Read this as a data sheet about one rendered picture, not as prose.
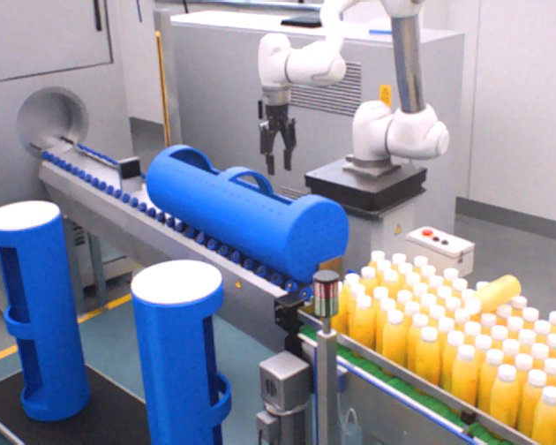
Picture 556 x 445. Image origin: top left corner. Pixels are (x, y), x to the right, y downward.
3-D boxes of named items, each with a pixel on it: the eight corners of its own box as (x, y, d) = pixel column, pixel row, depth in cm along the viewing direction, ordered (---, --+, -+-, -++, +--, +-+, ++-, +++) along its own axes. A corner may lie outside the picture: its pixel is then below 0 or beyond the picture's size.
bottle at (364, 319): (356, 345, 214) (356, 296, 208) (378, 350, 212) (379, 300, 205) (348, 357, 209) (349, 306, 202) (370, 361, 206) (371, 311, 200)
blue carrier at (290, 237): (206, 203, 313) (202, 139, 302) (349, 269, 249) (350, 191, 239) (148, 220, 296) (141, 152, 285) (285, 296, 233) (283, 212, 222)
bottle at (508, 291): (512, 270, 198) (475, 290, 189) (526, 290, 196) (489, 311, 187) (497, 281, 203) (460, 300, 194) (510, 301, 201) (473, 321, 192)
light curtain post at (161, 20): (192, 325, 405) (163, 7, 339) (199, 329, 401) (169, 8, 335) (184, 328, 401) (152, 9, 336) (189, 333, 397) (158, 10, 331)
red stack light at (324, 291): (326, 284, 183) (326, 270, 182) (344, 293, 179) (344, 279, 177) (307, 292, 180) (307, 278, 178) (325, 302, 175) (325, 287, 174)
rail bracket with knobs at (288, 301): (296, 318, 230) (295, 289, 226) (311, 327, 225) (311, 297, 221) (271, 328, 225) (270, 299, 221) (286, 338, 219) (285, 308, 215)
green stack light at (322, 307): (326, 302, 185) (326, 284, 183) (344, 311, 181) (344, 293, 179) (308, 311, 182) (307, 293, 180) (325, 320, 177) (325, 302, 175)
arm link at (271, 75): (251, 86, 229) (286, 89, 222) (249, 35, 224) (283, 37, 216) (273, 79, 237) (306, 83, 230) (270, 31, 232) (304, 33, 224)
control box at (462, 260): (424, 252, 247) (425, 224, 243) (472, 272, 233) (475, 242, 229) (404, 261, 242) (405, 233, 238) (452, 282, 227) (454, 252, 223)
